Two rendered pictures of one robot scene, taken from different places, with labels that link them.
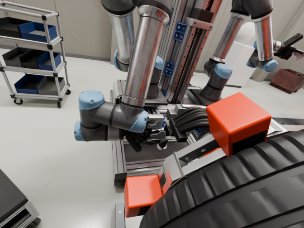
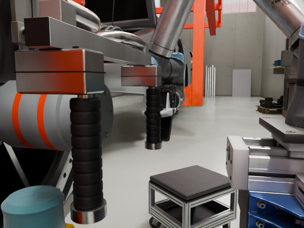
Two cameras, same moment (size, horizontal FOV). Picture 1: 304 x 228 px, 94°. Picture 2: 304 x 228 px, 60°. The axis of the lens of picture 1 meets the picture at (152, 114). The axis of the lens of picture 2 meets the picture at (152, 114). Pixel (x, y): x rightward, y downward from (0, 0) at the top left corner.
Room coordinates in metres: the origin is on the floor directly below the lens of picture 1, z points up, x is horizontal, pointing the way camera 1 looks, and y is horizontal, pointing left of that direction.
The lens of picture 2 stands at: (0.82, -0.61, 0.92)
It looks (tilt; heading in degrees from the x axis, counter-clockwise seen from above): 7 degrees down; 124
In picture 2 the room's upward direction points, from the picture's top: straight up
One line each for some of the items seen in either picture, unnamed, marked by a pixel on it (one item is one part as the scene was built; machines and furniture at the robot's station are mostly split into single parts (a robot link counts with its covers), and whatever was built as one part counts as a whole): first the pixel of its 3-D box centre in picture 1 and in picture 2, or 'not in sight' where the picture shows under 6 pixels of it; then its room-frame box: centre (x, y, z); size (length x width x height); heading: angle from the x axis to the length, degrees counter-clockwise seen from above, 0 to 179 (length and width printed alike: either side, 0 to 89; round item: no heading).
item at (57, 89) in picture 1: (35, 61); not in sight; (1.43, 1.43, 0.50); 0.54 x 0.42 x 1.00; 110
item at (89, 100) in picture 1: (97, 110); (170, 69); (0.35, 0.18, 0.95); 0.11 x 0.08 x 0.11; 91
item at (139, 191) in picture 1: (142, 194); not in sight; (0.18, -0.03, 0.85); 0.09 x 0.08 x 0.07; 110
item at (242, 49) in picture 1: (240, 56); not in sight; (4.20, -1.86, 0.74); 0.74 x 0.66 x 1.49; 114
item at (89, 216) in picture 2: not in sight; (87, 154); (0.58, -0.40, 0.83); 0.04 x 0.04 x 0.16
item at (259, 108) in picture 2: not in sight; (283, 104); (-0.30, 7.51, 0.24); 1.33 x 0.92 x 0.48; 24
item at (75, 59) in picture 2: not in sight; (61, 71); (0.55, -0.41, 0.93); 0.09 x 0.05 x 0.05; 20
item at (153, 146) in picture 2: (165, 135); (153, 116); (0.46, -0.08, 0.83); 0.04 x 0.04 x 0.16
